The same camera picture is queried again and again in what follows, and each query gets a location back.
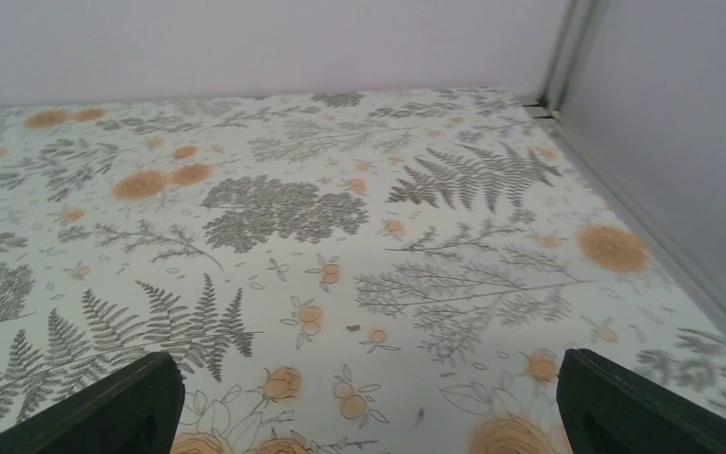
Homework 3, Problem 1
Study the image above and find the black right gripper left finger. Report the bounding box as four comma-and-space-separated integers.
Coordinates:
0, 352, 185, 453

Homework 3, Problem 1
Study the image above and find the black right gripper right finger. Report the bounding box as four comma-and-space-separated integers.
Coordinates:
556, 349, 726, 453

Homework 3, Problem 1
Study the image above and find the floral patterned table mat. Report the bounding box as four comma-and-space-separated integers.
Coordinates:
0, 88, 726, 453

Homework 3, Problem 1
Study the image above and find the aluminium rail frame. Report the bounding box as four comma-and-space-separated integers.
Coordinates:
538, 1, 726, 335

